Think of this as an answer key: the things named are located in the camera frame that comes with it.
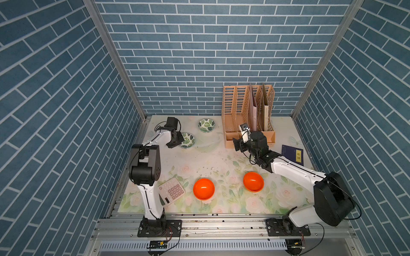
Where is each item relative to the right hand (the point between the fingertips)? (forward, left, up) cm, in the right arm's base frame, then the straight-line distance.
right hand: (242, 135), depth 87 cm
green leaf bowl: (+6, +33, -16) cm, 37 cm away
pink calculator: (-28, +37, -17) cm, 49 cm away
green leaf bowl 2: (+20, +23, -16) cm, 34 cm away
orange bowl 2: (-20, -7, -15) cm, 26 cm away
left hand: (+3, +35, -13) cm, 38 cm away
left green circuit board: (-50, +37, -22) cm, 66 cm away
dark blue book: (+2, -35, -17) cm, 39 cm away
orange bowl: (-25, +19, -17) cm, 36 cm away
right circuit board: (-46, -24, -20) cm, 56 cm away
